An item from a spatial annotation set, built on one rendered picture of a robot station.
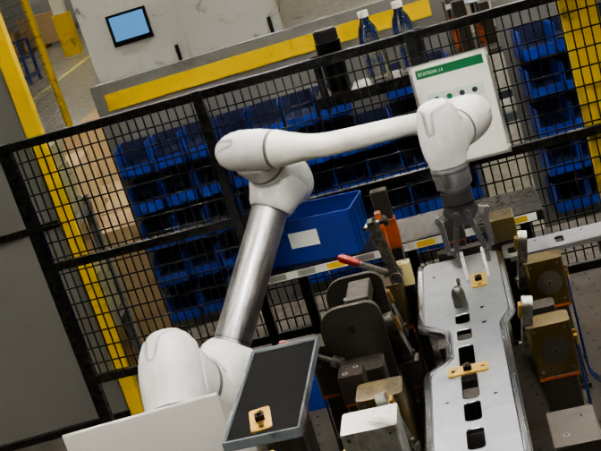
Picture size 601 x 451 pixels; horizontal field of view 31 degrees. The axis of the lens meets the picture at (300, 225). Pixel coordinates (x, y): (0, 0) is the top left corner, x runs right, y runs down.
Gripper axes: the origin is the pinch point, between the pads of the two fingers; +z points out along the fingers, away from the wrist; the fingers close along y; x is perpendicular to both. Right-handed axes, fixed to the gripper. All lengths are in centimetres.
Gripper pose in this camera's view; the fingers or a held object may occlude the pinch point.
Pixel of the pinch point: (475, 265)
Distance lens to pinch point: 262.0
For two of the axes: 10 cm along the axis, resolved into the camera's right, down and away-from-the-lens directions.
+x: -1.0, 3.2, -9.4
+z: 2.8, 9.2, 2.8
